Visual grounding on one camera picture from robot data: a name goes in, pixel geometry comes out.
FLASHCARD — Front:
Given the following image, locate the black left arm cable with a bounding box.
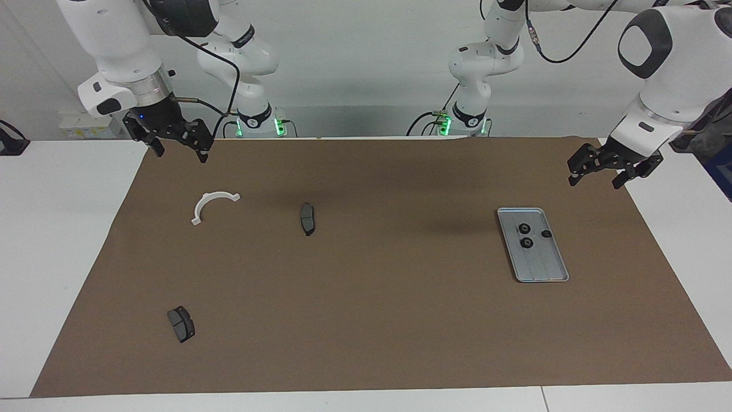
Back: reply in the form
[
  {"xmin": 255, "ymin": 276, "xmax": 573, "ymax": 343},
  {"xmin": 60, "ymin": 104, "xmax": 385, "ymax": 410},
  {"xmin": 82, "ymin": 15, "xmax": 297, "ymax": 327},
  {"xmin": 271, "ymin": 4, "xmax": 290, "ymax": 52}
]
[{"xmin": 525, "ymin": 0, "xmax": 621, "ymax": 64}]

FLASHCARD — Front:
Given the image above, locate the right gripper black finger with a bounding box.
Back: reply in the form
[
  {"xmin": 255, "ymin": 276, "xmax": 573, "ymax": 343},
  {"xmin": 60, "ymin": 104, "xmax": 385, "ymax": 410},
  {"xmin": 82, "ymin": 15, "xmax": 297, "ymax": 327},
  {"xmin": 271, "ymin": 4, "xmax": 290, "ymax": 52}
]
[
  {"xmin": 174, "ymin": 119, "xmax": 214, "ymax": 164},
  {"xmin": 124, "ymin": 113, "xmax": 165, "ymax": 157}
]

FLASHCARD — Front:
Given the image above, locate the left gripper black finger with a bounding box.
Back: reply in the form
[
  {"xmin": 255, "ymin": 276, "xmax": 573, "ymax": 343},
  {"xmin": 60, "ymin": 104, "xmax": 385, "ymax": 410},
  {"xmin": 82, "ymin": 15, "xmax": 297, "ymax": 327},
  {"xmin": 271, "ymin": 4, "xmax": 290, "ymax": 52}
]
[
  {"xmin": 567, "ymin": 144, "xmax": 608, "ymax": 187},
  {"xmin": 612, "ymin": 153, "xmax": 664, "ymax": 189}
]

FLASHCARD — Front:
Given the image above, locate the grey metal tray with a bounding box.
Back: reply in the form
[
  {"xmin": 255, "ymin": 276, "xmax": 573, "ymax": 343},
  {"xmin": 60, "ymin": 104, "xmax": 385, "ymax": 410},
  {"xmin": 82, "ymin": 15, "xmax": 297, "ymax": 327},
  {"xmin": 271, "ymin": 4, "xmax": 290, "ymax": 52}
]
[{"xmin": 496, "ymin": 207, "xmax": 570, "ymax": 283}]

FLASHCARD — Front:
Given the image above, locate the black clamp mount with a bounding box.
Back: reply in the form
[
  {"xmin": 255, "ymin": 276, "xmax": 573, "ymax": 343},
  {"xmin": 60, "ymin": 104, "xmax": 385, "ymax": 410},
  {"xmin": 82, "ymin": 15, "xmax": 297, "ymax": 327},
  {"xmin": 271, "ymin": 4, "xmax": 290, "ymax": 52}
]
[{"xmin": 0, "ymin": 120, "xmax": 30, "ymax": 156}]

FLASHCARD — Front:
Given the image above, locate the white curved plastic bracket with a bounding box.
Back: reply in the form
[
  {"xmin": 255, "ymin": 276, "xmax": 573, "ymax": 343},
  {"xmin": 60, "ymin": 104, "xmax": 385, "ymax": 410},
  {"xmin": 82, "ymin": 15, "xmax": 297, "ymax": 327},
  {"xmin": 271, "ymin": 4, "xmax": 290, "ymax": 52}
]
[{"xmin": 191, "ymin": 191, "xmax": 241, "ymax": 226}]

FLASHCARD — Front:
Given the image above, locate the blue crate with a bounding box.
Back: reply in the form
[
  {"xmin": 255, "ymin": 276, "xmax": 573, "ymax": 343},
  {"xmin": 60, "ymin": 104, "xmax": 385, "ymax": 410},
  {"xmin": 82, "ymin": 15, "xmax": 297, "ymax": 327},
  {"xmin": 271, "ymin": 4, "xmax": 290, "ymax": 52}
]
[{"xmin": 702, "ymin": 154, "xmax": 732, "ymax": 202}]

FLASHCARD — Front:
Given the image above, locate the wide grey brake pad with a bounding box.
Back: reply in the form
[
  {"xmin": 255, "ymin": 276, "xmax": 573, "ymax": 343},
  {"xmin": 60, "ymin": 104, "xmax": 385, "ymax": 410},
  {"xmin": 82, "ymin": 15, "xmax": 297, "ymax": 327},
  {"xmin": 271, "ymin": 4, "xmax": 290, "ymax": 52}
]
[{"xmin": 167, "ymin": 306, "xmax": 196, "ymax": 344}]

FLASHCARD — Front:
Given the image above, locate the black base cable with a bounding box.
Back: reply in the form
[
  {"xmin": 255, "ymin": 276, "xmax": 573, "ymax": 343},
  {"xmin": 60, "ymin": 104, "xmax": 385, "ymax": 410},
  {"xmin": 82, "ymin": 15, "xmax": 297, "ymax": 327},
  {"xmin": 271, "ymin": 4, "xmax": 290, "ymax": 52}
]
[
  {"xmin": 406, "ymin": 86, "xmax": 461, "ymax": 136},
  {"xmin": 212, "ymin": 112, "xmax": 238, "ymax": 138}
]

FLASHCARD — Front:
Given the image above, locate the black right base cable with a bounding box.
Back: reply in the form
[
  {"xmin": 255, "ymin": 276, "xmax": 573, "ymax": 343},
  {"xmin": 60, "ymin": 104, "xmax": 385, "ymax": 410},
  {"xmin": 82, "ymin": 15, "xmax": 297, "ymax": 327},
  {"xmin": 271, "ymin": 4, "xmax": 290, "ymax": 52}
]
[{"xmin": 212, "ymin": 112, "xmax": 238, "ymax": 138}]

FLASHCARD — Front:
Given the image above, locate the brown paper table mat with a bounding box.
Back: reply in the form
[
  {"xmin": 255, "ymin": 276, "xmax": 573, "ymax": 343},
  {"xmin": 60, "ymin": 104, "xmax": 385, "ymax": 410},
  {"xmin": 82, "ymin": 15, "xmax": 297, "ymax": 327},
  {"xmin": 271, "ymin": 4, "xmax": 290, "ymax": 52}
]
[{"xmin": 30, "ymin": 136, "xmax": 732, "ymax": 398}]

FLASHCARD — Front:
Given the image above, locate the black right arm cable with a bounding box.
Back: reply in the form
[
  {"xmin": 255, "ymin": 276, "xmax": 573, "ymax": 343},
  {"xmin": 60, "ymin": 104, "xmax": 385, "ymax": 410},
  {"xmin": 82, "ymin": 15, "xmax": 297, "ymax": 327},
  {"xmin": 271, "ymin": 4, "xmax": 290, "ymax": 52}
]
[{"xmin": 143, "ymin": 0, "xmax": 241, "ymax": 138}]

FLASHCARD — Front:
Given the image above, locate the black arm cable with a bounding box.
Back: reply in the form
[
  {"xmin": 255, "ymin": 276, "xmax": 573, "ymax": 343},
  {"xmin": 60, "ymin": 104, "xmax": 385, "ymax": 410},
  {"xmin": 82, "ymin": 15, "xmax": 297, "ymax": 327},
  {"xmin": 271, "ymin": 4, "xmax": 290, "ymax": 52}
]
[
  {"xmin": 143, "ymin": 0, "xmax": 241, "ymax": 138},
  {"xmin": 525, "ymin": 0, "xmax": 621, "ymax": 64}
]

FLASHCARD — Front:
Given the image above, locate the white power strip box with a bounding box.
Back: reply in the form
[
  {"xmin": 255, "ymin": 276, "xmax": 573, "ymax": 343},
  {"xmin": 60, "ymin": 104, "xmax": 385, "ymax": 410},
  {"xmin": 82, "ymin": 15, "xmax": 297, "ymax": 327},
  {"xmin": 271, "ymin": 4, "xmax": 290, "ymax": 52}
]
[{"xmin": 59, "ymin": 113, "xmax": 124, "ymax": 140}]

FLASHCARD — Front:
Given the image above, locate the black left base cable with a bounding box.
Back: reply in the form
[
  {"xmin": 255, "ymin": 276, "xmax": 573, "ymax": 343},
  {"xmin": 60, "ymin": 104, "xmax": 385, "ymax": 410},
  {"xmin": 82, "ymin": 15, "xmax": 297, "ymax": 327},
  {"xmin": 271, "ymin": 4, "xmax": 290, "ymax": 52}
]
[{"xmin": 406, "ymin": 86, "xmax": 461, "ymax": 136}]

